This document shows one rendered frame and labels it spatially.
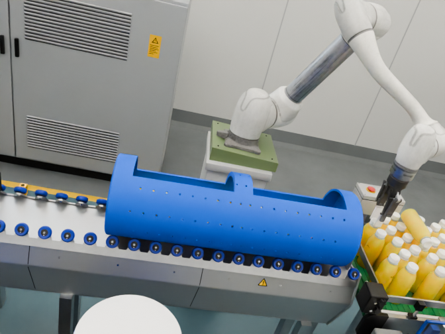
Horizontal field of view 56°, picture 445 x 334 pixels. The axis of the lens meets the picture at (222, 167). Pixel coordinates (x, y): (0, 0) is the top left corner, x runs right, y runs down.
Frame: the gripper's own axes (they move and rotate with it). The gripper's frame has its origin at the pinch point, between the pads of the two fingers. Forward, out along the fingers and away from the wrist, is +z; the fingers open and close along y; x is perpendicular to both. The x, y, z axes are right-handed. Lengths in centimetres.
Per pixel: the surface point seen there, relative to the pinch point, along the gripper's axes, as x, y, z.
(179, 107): -79, -267, 93
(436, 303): 17.1, 30.6, 12.8
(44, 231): -124, 20, 13
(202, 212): -74, 22, -6
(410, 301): 7.3, 30.6, 13.4
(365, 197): -0.2, -14.2, 1.2
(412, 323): 11.6, 32.7, 22.4
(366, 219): 7.2, -17.2, 14.5
